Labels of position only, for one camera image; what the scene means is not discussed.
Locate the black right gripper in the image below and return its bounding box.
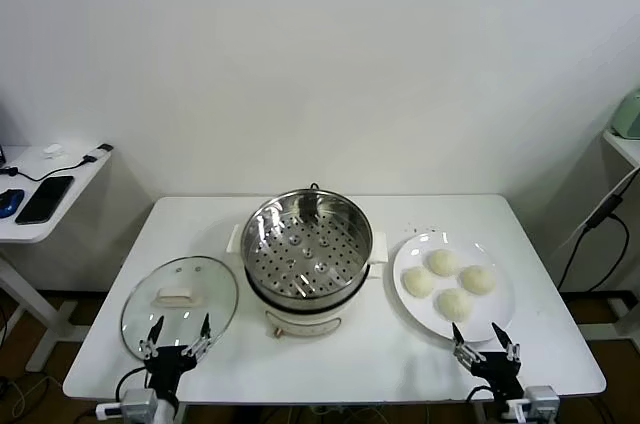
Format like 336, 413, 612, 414
451, 321, 526, 401

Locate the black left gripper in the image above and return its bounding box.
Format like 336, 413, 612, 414
138, 312, 214, 408

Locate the round glass pot lid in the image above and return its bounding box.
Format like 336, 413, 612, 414
119, 255, 240, 364

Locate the white steamed baozi bun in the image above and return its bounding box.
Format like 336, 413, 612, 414
402, 266, 435, 300
459, 265, 497, 295
436, 287, 474, 322
427, 249, 462, 278

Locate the stainless steel steamer basket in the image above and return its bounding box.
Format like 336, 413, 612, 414
227, 187, 390, 299

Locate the round white plate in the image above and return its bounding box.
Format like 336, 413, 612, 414
392, 232, 516, 344

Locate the white electric cooking pot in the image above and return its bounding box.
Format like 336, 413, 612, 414
243, 263, 385, 341

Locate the white side desk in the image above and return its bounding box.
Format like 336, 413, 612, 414
0, 143, 114, 374

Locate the black smartphone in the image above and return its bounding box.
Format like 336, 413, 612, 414
14, 175, 75, 225

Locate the blue computer mouse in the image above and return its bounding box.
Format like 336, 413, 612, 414
0, 188, 25, 218

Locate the white shelf desk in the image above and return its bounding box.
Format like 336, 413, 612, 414
602, 128, 640, 341

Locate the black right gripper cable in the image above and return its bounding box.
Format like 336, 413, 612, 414
466, 382, 497, 403

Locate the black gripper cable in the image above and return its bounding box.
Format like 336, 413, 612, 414
466, 382, 497, 403
116, 366, 151, 404

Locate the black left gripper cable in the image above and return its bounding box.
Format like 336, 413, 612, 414
116, 366, 151, 404

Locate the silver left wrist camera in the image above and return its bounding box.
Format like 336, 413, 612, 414
95, 389, 159, 424

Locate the black cable with adapter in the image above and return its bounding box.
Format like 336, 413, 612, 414
0, 143, 113, 183

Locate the thin white cable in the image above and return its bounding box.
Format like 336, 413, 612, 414
559, 171, 635, 251

